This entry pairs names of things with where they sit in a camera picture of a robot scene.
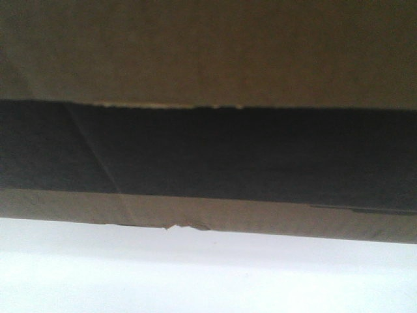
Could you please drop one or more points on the brown cardboard box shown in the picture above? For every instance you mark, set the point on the brown cardboard box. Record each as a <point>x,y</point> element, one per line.
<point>277,117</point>

